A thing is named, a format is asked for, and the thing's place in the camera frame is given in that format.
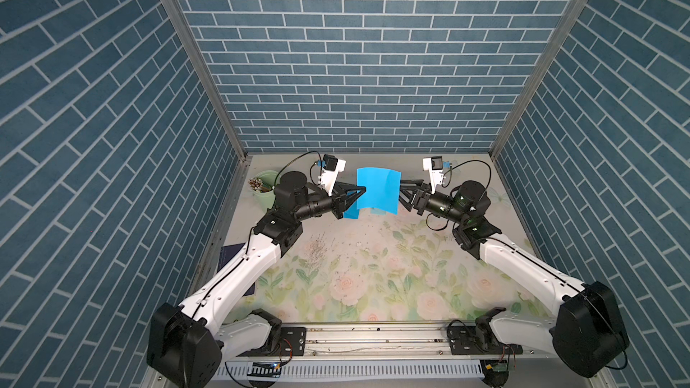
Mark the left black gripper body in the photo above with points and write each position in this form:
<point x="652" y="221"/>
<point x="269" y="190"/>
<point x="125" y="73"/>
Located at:
<point x="319" y="207"/>

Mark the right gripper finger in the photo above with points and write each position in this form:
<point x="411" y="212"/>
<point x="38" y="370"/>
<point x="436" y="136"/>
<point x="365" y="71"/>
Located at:
<point x="409" y="198"/>
<point x="412" y="185"/>

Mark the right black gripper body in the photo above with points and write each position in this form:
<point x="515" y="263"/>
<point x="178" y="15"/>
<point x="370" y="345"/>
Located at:
<point x="438" y="206"/>

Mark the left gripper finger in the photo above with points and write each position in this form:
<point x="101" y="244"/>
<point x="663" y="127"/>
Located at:
<point x="348" y="190"/>
<point x="340" y="205"/>

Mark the blue paper sheet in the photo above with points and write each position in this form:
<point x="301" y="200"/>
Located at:
<point x="352" y="212"/>
<point x="382" y="189"/>

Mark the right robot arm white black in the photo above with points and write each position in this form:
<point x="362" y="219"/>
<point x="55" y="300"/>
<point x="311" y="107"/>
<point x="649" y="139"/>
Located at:
<point x="568" y="300"/>

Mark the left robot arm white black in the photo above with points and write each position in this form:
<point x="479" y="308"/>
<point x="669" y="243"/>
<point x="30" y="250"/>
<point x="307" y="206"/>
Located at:
<point x="190" y="341"/>

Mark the green pencil cup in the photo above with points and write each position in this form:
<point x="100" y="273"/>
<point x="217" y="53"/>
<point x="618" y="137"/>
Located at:
<point x="266" y="200"/>

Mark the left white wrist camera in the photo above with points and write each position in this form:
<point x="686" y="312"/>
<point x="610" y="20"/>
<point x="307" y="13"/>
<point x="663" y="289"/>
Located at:
<point x="330" y="167"/>

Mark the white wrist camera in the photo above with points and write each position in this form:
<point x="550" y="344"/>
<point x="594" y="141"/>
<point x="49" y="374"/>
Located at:
<point x="330" y="167"/>
<point x="436" y="167"/>

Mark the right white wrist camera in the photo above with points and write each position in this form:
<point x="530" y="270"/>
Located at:
<point x="436" y="167"/>

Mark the aluminium mounting rail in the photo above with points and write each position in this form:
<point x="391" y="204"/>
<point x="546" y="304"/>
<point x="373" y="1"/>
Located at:
<point x="368" y="340"/>

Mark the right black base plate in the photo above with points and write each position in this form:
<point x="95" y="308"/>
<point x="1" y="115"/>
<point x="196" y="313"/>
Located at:
<point x="467" y="339"/>

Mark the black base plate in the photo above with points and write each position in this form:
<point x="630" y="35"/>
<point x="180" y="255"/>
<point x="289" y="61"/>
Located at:
<point x="290" y="342"/>
<point x="467" y="339"/>

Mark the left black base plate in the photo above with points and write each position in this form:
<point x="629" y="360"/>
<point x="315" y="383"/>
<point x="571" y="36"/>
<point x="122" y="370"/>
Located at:
<point x="290" y="342"/>

